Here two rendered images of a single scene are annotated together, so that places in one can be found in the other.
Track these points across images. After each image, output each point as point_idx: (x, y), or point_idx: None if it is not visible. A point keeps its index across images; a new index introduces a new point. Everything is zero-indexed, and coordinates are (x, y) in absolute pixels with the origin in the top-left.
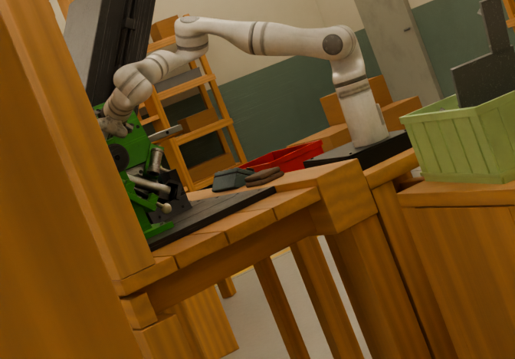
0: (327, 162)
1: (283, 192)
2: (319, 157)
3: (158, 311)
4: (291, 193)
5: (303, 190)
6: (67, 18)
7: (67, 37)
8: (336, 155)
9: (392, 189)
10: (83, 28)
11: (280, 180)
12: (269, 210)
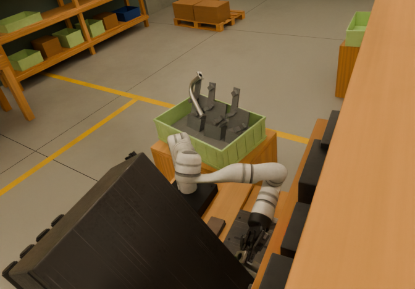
0: (207, 199)
1: (244, 205)
2: (195, 207)
3: None
4: (256, 194)
5: (257, 189)
6: (57, 283)
7: (105, 286)
8: (203, 195)
9: None
10: (152, 228)
11: (228, 212)
12: (283, 191)
